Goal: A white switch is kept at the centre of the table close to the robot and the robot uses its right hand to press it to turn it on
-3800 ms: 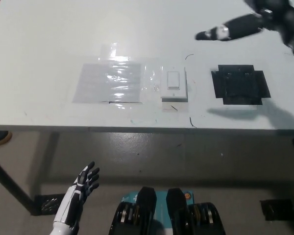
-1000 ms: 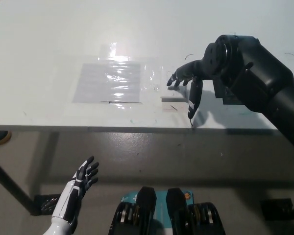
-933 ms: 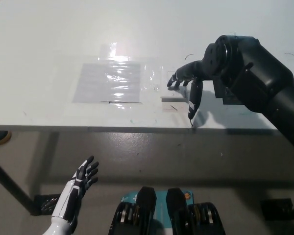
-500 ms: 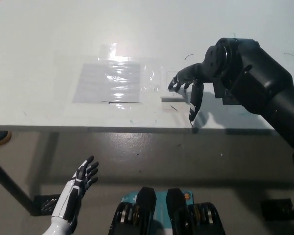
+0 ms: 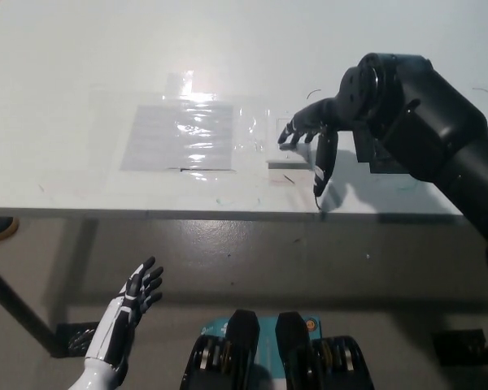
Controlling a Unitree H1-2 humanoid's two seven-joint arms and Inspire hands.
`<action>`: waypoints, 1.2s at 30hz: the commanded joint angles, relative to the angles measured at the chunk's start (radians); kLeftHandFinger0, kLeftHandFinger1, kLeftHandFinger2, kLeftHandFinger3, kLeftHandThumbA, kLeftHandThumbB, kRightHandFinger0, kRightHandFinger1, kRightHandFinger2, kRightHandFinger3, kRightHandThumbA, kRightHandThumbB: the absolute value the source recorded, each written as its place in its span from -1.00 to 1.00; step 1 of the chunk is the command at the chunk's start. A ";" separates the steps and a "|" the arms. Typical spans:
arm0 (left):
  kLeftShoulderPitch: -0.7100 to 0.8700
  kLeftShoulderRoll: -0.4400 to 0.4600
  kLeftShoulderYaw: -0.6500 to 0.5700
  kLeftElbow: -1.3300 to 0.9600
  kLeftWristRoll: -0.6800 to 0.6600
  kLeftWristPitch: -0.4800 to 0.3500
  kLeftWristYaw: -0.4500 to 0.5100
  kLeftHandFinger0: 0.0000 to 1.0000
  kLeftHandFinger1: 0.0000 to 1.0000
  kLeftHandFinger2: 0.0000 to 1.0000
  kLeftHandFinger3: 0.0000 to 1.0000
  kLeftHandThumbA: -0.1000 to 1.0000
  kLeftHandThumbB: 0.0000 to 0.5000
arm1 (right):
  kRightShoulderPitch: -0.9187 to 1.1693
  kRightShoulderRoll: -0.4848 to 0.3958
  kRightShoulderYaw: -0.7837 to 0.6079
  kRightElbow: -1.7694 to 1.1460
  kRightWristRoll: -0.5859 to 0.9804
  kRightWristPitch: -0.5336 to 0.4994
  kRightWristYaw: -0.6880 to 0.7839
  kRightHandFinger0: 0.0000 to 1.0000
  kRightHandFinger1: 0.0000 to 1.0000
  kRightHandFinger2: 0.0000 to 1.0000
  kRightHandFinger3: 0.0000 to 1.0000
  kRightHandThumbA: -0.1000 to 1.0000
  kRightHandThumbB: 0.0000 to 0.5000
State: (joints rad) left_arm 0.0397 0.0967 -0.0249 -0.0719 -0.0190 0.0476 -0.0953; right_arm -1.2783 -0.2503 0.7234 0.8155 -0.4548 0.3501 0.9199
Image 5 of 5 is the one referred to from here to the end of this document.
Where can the black table foot plate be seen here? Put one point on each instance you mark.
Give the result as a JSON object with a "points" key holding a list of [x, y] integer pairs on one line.
{"points": [[457, 347], [73, 339]]}

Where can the black tape patch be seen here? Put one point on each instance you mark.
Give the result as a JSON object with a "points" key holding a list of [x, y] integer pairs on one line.
{"points": [[362, 154]]}

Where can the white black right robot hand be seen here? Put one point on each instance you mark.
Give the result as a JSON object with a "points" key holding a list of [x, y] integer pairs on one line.
{"points": [[317, 118]]}

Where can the black table leg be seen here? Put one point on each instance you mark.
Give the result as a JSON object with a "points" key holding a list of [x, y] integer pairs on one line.
{"points": [[16, 302]]}

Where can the white wall switch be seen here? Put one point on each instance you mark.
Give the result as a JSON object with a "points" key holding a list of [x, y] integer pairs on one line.
{"points": [[297, 156]]}

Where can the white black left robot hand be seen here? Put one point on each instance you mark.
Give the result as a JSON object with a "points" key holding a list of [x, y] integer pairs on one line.
{"points": [[118, 315]]}

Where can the clear plastic tape sheet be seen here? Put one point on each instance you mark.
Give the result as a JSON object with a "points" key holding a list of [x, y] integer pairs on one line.
{"points": [[248, 130]]}

